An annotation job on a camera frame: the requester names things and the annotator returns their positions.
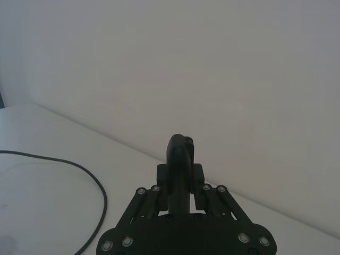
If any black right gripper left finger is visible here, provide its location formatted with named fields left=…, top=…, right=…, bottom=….
left=98, top=134, right=184, bottom=252

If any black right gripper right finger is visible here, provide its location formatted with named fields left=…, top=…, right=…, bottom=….
left=183, top=135, right=277, bottom=252

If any thin black cable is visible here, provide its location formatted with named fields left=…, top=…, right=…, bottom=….
left=0, top=150, right=108, bottom=255

